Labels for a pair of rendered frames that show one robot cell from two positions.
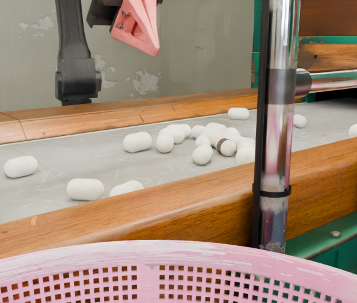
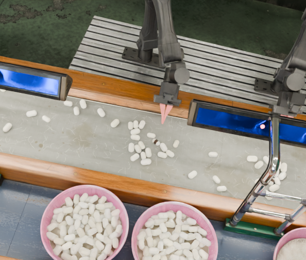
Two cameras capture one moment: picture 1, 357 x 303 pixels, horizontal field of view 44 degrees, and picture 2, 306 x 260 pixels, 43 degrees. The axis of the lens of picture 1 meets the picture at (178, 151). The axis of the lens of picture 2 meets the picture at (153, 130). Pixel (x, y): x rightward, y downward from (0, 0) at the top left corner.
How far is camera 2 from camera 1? 1.13 m
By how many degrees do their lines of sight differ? 51
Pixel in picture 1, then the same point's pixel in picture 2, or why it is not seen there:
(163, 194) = (220, 200)
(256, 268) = (211, 230)
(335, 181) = (267, 221)
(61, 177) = (219, 163)
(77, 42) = not seen: hidden behind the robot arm
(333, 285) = (215, 241)
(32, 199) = (206, 172)
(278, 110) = (240, 212)
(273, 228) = (233, 222)
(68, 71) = (281, 74)
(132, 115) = not seen: hidden behind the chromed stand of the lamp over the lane
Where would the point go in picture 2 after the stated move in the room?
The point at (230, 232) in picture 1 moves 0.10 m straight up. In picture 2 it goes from (228, 214) to (236, 202)
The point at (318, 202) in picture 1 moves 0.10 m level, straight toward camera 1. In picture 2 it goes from (258, 221) to (233, 231)
